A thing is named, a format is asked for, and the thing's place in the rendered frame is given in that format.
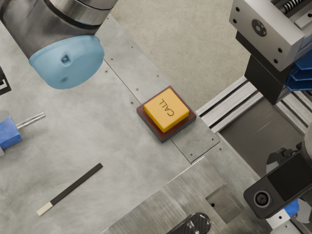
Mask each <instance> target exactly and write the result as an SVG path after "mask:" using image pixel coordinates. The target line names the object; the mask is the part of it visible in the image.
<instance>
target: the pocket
mask: <svg viewBox="0 0 312 234"><path fill-rule="evenodd" d="M205 199H206V200H207V201H208V203H209V204H210V205H211V206H212V208H213V209H214V210H215V211H216V213H217V214H218V215H219V216H220V217H221V218H222V220H223V221H224V222H225V223H226V224H228V223H229V222H230V221H231V220H232V219H234V218H235V217H236V216H238V215H239V214H240V213H242V212H243V211H244V210H245V209H244V208H245V207H244V206H243V205H242V204H241V202H240V201H239V200H238V199H237V198H236V196H235V195H234V194H233V193H232V192H231V190H230V189H229V188H228V187H227V184H226V185H224V184H223V185H222V186H220V187H219V188H218V189H217V190H215V191H214V192H213V193H211V194H210V195H209V196H207V197H206V198H205Z"/></svg>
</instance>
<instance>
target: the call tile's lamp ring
mask: <svg viewBox="0 0 312 234"><path fill-rule="evenodd" d="M168 88H170V89H171V90H172V91H173V92H174V93H175V94H176V96H177V97H178V98H179V99H180V100H181V101H182V103H183V104H184V105H185V106H186V107H187V108H188V110H189V113H190V114H191V115H190V116H189V117H187V118H186V119H184V120H183V121H181V122H180V123H179V124H177V125H176V126H175V127H173V128H172V129H170V130H169V131H167V132H166V133H164V134H163V133H162V132H161V131H160V130H159V129H158V128H157V126H156V125H155V124H154V123H153V121H152V120H151V119H150V118H149V117H148V115H147V114H146V113H145V112H144V111H143V109H142V108H143V107H144V105H145V104H146V103H148V102H149V101H151V100H152V99H154V98H155V97H157V96H158V95H160V94H161V93H163V92H164V91H165V90H167V89H168ZM137 109H138V110H139V111H140V113H141V114H142V115H143V116H144V118H145V119H146V120H147V121H148V122H149V124H150V125H151V126H152V127H153V129H154V130H155V131H156V132H157V133H158V135H159V136H160V137H161V138H162V139H164V138H165V137H167V136H168V135H170V134H171V133H172V132H174V131H175V130H177V129H178V128H180V127H181V126H183V125H184V124H185V123H186V122H188V121H189V120H191V119H192V118H194V117H195V116H196V114H195V113H194V112H193V111H192V110H191V109H190V108H189V107H188V105H187V104H186V103H185V102H184V101H183V100H182V98H181V97H180V96H179V95H178V94H177V93H176V91H175V90H174V89H173V88H172V87H171V86H168V87H167V88H165V89H164V90H162V91H161V92H160V93H158V94H156V95H155V96H154V97H152V98H151V99H149V100H148V101H146V102H145V103H143V104H142V105H140V106H139V107H137Z"/></svg>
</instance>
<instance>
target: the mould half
mask: <svg viewBox="0 0 312 234"><path fill-rule="evenodd" d="M223 184H224V185H226V184H227V182H226V181H225V180H224V178H223V177H222V176H221V175H220V174H219V172H218V171H217V170H216V169H215V168H214V167H213V165H212V164H211V163H210V162H209V161H208V159H207V158H206V157H205V156H204V157H202V158H201V159H200V160H198V161H197V162H195V163H194V164H193V165H191V166H190V167H189V168H187V169H186V170H184V171H183V172H182V173H180V174H179V175H178V176H176V177H175V178H174V179H172V180H171V181H170V182H168V183H167V184H165V185H164V186H163V187H162V188H160V189H159V190H158V191H156V192H155V193H154V194H153V195H151V196H150V197H149V198H147V199H146V200H145V201H143V202H142V203H140V204H139V205H138V206H136V207H135V208H134V209H132V210H131V211H130V212H129V213H127V214H126V215H125V216H123V217H122V218H121V219H119V220H118V221H116V222H115V223H114V224H112V225H111V226H110V227H108V228H107V229H105V230H104V231H103V232H101V233H99V234H166V233H167V232H169V231H170V230H171V229H173V228H174V227H175V226H177V225H178V224H179V223H180V222H182V221H183V220H184V219H186V218H187V217H188V216H189V215H190V214H194V213H204V214H205V215H206V216H207V217H208V218H209V219H210V222H211V226H210V229H209V231H208V232H207V234H270V233H269V232H268V230H267V229H266V228H265V227H264V226H263V225H262V223H261V222H260V221H259V220H258V219H257V217H256V216H255V215H254V214H253V213H252V211H251V210H250V209H249V208H248V207H247V206H246V207H245V208H244V209H245V210H244V211H243V212H242V213H240V214H239V215H238V216H236V217H235V218H234V219H232V220H231V221H230V222H229V223H228V224H226V223H225V222H224V221H223V220H222V218H221V217H220V216H219V215H218V214H217V213H216V211H215V210H214V209H213V208H212V206H211V205H210V204H209V203H208V201H207V200H206V199H205V198H206V197H207V196H209V195H210V194H211V193H213V192H214V191H215V190H217V189H218V188H219V187H220V186H222V185H223Z"/></svg>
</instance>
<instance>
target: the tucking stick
mask: <svg viewBox="0 0 312 234"><path fill-rule="evenodd" d="M102 167H103V165H102V164H101V163H99V164H97V165H96V166H95V167H93V168H92V169H91V170H89V171H88V172H87V173H86V174H84V175H83V176H82V177H80V178H79V179H78V180H76V181H75V182H74V183H73V184H72V185H70V186H69V187H68V188H66V189H65V190H64V191H63V192H61V193H60V194H59V195H57V196H56V197H55V198H53V199H52V200H51V201H50V202H48V203H47V204H46V205H45V206H43V207H42V208H41V209H39V210H38V211H37V214H38V215H39V216H41V215H42V214H43V213H45V212H46V211H47V210H49V209H50V208H51V207H52V206H54V205H55V204H56V203H57V202H59V201H60V200H61V199H63V198H64V197H65V196H67V195H68V194H69V193H70V192H72V191H73V190H74V189H75V188H77V187H78V186H79V185H80V184H82V183H83V182H84V181H86V180H87V179H88V178H89V177H91V176H92V175H93V174H95V173H96V172H97V171H99V170H100V169H101V168H102Z"/></svg>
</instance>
